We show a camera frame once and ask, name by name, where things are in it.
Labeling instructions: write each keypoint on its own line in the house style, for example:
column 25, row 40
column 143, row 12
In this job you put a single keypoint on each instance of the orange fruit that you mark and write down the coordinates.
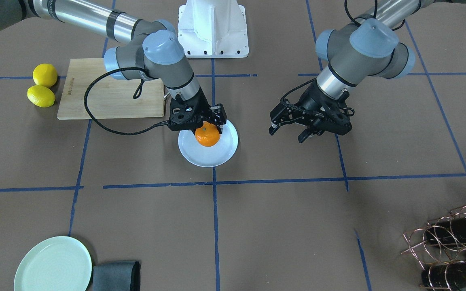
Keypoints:
column 207, row 135

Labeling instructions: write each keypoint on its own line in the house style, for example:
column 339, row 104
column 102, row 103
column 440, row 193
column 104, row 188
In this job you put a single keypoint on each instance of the light blue plate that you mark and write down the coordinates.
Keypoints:
column 216, row 155

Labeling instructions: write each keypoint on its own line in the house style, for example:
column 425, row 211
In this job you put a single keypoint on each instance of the green plate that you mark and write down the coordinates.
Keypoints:
column 60, row 263

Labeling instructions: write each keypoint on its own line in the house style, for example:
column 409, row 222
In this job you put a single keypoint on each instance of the wooden cutting board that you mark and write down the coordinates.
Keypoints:
column 109, row 98

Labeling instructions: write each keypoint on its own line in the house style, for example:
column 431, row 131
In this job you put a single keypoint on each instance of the yellow lemon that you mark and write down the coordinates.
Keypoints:
column 45, row 75
column 41, row 96

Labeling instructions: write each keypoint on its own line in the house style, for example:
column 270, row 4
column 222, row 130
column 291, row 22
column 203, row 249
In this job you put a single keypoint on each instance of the dark grey folded cloth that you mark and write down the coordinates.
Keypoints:
column 122, row 275

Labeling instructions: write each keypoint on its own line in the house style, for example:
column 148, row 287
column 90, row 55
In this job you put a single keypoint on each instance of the dark wine bottle back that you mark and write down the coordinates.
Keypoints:
column 449, row 232

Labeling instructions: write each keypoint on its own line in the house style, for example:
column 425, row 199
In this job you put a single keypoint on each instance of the dark wine bottle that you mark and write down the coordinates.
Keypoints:
column 449, row 232
column 444, row 276

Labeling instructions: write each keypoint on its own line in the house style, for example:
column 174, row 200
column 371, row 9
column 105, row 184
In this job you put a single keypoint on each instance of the dark wine bottle front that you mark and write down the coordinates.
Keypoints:
column 444, row 276

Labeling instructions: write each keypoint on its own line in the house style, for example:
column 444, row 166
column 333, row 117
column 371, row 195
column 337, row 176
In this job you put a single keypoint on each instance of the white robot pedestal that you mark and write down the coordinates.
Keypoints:
column 213, row 29

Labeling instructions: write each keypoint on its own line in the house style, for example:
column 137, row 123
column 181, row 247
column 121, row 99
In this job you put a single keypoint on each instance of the copper wire bottle rack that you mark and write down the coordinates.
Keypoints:
column 440, row 249

